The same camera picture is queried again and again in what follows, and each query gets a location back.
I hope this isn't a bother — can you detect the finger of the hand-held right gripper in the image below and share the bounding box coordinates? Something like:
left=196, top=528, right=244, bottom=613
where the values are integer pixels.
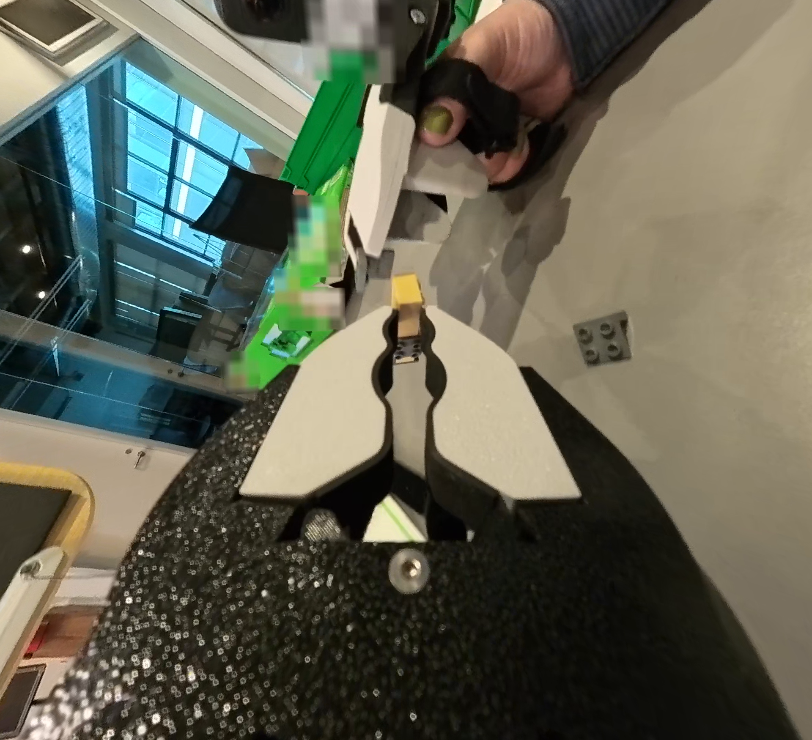
left=343, top=214, right=369, bottom=278
left=346, top=85, right=421, bottom=260

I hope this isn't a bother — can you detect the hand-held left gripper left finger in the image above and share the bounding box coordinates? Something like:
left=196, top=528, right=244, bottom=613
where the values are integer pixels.
left=238, top=307, right=394, bottom=504

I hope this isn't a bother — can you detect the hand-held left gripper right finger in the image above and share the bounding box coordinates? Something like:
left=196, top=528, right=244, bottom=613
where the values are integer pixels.
left=420, top=305, right=582, bottom=503

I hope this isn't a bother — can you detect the yellow brick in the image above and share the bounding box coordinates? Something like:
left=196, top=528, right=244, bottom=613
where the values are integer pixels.
left=391, top=274, right=425, bottom=338

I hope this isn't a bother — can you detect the grey desk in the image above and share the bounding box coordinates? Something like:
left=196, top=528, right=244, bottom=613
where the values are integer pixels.
left=330, top=0, right=812, bottom=690

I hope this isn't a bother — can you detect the person's right hand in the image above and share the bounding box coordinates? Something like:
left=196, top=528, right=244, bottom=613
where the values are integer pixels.
left=419, top=0, right=575, bottom=186

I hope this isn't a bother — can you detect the green plastic crate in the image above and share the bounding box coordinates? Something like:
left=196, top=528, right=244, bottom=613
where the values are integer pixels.
left=279, top=0, right=486, bottom=192

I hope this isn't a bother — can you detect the green cardboard toy box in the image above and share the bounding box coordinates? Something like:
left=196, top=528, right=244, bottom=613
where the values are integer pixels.
left=225, top=163, right=353, bottom=392

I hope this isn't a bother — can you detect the black mesh office chair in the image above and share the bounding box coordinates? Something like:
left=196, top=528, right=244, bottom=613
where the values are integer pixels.
left=189, top=166, right=294, bottom=252

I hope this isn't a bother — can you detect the open instruction booklet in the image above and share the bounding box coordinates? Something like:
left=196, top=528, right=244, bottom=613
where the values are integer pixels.
left=365, top=496, right=425, bottom=543

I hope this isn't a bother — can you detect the white cabinet door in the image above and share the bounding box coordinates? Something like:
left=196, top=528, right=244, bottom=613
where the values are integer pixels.
left=0, top=407, right=198, bottom=570

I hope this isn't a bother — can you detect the square ceiling vent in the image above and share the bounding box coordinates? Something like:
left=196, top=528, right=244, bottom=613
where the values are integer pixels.
left=0, top=0, right=105, bottom=59

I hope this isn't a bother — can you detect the dark panel yellow frame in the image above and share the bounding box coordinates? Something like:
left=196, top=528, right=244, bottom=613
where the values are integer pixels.
left=0, top=461, right=96, bottom=601

